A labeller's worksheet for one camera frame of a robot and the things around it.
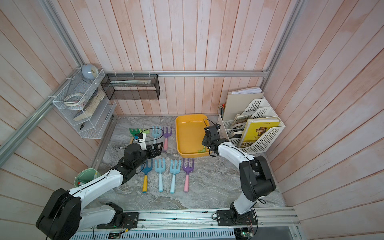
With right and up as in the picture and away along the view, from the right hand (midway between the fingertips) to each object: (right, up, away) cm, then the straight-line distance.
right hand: (208, 139), depth 95 cm
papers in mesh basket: (-52, +36, -4) cm, 64 cm away
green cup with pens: (-66, -18, -18) cm, 71 cm away
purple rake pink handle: (-29, +2, +12) cm, 31 cm away
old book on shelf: (-66, +25, -10) cm, 71 cm away
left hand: (-30, -3, -10) cm, 32 cm away
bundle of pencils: (+10, +20, +7) cm, 23 cm away
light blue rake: (-37, +2, +12) cm, 39 cm away
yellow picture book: (+26, +7, -11) cm, 29 cm away
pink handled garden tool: (-13, -19, -5) cm, 23 cm away
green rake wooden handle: (-53, +3, +13) cm, 55 cm away
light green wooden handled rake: (-44, +5, +16) cm, 47 cm away
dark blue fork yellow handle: (-39, -23, -9) cm, 46 cm away
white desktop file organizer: (+18, +6, +5) cm, 20 cm away
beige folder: (+19, +24, -2) cm, 31 cm away
